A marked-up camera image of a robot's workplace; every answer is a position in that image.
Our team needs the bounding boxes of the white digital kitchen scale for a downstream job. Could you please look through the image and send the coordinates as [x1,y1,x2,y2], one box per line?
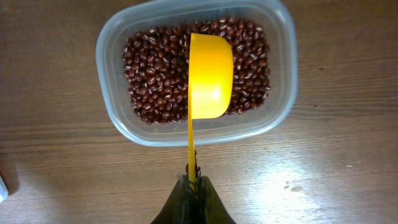
[0,176,9,203]

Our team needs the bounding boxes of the clear plastic food container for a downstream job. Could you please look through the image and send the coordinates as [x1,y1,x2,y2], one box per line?
[96,0,298,147]

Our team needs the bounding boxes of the red adzuki beans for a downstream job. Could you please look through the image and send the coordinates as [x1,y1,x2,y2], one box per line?
[121,17,271,124]

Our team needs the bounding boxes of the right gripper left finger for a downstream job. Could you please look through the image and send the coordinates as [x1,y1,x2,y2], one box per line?
[151,174,194,224]

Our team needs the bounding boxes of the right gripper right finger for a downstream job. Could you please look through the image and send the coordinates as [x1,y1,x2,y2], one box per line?
[194,176,236,224]

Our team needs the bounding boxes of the yellow plastic measuring scoop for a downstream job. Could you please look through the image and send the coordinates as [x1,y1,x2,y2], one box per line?
[188,33,233,187]

